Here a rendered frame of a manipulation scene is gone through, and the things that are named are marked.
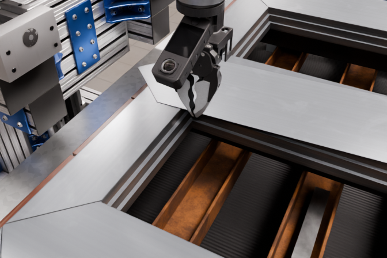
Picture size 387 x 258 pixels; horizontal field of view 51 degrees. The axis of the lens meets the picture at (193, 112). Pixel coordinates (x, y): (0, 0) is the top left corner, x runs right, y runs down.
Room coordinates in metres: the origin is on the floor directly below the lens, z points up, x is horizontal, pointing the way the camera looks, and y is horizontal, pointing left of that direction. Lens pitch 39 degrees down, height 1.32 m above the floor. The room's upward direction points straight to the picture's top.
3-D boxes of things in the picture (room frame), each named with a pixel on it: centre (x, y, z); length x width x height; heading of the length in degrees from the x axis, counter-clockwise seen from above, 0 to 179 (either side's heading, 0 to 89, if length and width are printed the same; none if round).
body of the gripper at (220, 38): (0.58, -0.01, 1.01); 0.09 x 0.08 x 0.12; 153
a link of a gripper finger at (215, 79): (0.54, -0.02, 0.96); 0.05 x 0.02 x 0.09; 63
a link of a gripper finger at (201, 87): (0.57, -0.03, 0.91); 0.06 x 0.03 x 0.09; 153
